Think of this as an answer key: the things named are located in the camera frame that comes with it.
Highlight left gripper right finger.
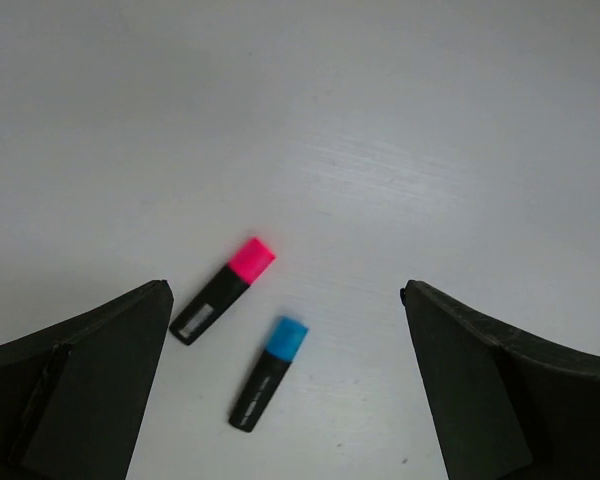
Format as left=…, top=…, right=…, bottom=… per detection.
left=400, top=280, right=600, bottom=479

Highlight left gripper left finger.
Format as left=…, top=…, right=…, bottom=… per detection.
left=0, top=280, right=173, bottom=479

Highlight pink capped highlighter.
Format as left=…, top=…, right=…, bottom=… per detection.
left=169, top=237, right=276, bottom=345

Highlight blue capped highlighter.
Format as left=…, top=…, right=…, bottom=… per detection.
left=228, top=316, right=309, bottom=433

